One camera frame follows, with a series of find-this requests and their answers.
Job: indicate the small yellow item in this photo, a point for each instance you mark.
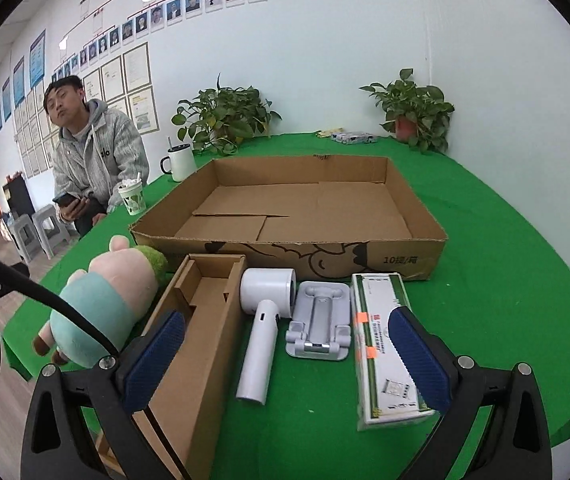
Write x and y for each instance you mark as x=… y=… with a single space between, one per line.
x=322 y=134

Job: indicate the large leafy potted plant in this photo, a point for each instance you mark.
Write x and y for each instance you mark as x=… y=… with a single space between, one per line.
x=225 y=115

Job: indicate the row of blue wall posters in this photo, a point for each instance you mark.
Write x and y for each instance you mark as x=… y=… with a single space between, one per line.
x=37 y=57

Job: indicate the white flat packet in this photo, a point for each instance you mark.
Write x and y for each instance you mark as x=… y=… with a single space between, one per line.
x=355 y=137

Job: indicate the group of framed wall certificates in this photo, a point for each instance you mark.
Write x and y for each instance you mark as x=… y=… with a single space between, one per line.
x=115 y=80

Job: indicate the narrow brown cardboard box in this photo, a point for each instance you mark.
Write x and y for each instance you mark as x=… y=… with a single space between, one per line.
x=210 y=340

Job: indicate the black cabinet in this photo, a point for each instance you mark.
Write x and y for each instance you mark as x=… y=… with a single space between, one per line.
x=17 y=197

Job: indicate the wall chart of portrait photos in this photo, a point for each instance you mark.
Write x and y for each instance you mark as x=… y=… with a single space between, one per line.
x=165 y=10

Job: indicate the green tablecloth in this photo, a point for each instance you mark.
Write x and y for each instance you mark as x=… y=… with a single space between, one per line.
x=490 y=260

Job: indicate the large cardboard box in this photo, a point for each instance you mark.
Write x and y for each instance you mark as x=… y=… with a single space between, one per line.
x=315 y=210

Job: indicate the potted plant in orange pot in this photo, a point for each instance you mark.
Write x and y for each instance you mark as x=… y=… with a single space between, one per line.
x=415 y=105

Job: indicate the grey plastic stool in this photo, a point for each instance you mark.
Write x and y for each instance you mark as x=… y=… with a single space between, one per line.
x=50 y=230
x=20 y=237

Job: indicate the white hair dryer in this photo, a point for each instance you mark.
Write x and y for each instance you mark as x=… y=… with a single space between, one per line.
x=260 y=350

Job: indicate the white mug with black lid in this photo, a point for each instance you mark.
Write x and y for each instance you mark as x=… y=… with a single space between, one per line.
x=182 y=165

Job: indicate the pink pig plush toy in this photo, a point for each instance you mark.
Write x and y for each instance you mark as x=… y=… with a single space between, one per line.
x=95 y=305

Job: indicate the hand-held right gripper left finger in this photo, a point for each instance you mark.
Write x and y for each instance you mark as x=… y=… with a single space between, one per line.
x=157 y=355

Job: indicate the white tray with small parts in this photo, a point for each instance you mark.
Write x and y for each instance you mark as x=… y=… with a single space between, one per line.
x=317 y=320

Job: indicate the green and white medicine box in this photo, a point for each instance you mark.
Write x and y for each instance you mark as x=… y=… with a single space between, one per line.
x=372 y=375

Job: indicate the green printed paper cup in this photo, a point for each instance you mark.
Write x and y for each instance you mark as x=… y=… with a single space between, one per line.
x=132 y=202

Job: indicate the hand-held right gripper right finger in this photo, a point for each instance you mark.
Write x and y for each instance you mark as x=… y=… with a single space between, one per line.
x=417 y=360

